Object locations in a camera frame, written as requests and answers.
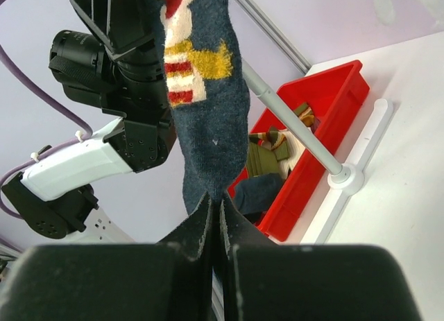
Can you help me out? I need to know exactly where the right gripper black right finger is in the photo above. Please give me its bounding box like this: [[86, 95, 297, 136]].
[[219, 197, 421, 320]]

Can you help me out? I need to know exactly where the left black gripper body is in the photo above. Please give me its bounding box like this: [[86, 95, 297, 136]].
[[69, 0, 162, 58]]

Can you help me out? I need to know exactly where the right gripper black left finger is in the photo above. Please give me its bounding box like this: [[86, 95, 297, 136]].
[[1, 195, 212, 320]]

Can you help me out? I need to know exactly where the navy blue sock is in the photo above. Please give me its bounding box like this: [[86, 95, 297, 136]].
[[233, 173, 284, 224], [157, 0, 250, 213]]

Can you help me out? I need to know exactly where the olive green striped sock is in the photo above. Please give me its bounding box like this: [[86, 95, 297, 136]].
[[293, 103, 315, 128]]

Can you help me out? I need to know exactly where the olive brown patterned sock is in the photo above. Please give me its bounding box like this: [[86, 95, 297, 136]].
[[246, 128, 287, 177]]

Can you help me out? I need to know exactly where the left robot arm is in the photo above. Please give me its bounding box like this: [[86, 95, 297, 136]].
[[1, 0, 176, 244]]

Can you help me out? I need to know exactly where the silver drying rack stand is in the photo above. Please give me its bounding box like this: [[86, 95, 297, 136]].
[[228, 0, 396, 244]]

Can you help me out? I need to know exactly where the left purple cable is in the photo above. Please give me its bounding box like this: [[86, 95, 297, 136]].
[[0, 0, 93, 218]]

